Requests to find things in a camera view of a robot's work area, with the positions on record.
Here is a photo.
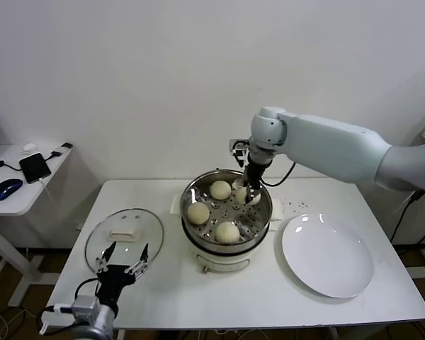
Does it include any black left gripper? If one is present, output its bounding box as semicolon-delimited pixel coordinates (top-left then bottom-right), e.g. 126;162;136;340
95;242;150;305

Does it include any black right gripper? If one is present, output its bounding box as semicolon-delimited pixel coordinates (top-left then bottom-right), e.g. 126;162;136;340
240;163;268;205

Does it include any white steamed baozi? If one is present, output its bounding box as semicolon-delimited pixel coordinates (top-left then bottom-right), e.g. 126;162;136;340
210;180;232;200
215;221;241;244
186;203;210;225
235;186;262;206

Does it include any glass pot lid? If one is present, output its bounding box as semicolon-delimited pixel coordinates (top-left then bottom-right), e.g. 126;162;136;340
84;208;164;276

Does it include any steel steamer basket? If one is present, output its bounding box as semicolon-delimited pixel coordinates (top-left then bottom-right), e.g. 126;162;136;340
169;170;286;248

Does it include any cream electric cooker base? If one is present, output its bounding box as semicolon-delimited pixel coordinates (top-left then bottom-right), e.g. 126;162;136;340
182;219;286;276

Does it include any white round plate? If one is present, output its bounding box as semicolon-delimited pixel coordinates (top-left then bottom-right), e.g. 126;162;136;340
280;213;375;298

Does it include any white side desk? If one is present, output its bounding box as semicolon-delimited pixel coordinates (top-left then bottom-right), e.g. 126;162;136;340
0;144;75;307

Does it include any black smartphone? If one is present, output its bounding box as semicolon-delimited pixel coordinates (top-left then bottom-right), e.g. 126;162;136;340
18;153;52;185

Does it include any blue computer mouse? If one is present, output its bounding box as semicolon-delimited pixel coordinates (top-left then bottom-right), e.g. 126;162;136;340
0;178;23;203

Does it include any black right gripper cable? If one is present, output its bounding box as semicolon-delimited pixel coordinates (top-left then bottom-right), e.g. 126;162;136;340
260;161;298;187

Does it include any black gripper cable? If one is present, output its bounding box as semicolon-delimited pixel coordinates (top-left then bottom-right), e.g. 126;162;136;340
73;278;100;305
260;161;298;187

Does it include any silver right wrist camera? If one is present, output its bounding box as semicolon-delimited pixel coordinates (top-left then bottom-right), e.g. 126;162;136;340
229;139;251;162

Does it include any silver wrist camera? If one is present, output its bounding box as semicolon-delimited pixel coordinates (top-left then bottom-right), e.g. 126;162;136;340
229;139;251;162
52;296;101;322

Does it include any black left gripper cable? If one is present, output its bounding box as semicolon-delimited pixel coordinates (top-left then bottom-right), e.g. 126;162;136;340
73;278;100;305

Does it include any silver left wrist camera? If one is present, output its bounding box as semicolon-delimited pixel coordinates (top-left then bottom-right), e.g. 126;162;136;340
52;296;101;322

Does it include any white charging cable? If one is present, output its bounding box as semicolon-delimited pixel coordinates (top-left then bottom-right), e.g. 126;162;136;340
38;179;63;220

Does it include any white floor cable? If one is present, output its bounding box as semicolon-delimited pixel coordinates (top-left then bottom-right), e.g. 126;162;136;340
0;307;40;337

